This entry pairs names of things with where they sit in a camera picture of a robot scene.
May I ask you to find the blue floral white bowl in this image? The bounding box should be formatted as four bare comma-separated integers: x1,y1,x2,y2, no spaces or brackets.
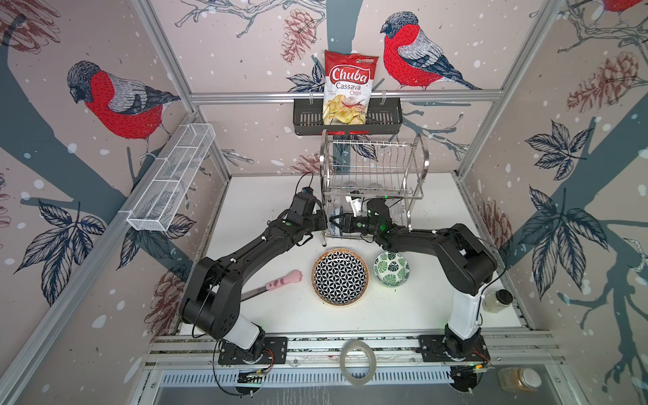
329,207,344,237

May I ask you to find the steel two-tier dish rack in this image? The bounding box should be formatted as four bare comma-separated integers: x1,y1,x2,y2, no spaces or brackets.
319,132,430,240

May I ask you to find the white patterned plate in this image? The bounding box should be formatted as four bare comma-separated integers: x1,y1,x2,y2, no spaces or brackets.
312,248,370,306

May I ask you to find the green leaf pattern cup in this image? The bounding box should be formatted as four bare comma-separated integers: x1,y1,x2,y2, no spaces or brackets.
373,251,410,288

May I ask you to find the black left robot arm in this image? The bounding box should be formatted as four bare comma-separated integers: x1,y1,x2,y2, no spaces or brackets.
178,187,327,359

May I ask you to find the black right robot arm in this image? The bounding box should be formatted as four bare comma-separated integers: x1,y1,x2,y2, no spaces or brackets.
329,198,498,360

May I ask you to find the pink cat paw knife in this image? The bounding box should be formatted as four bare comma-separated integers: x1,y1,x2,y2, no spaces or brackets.
241,270,303,302

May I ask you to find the Chuba cassava chips bag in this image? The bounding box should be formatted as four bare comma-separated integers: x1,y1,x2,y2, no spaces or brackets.
322,51,378,125

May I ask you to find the grey tape roll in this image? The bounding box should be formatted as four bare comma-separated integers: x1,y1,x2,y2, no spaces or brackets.
339,340,377,386

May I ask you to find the small jar black lid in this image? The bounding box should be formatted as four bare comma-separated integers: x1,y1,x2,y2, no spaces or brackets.
483,289,513,313

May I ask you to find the glass jar white lid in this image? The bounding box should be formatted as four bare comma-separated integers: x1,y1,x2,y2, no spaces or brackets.
497,367,542,393

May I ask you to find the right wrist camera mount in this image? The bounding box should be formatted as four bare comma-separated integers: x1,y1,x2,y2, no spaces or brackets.
346,196,363,217

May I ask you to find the black wall shelf basket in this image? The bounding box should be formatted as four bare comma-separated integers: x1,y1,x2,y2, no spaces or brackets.
293,98,403,136

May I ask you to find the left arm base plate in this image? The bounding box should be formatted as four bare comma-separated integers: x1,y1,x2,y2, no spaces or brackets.
217,337,288,366

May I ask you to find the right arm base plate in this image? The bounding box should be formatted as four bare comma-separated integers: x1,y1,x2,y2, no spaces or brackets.
418,333,490,363

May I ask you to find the white wire mesh basket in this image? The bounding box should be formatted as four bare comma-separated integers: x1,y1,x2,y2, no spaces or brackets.
127,123,215,232

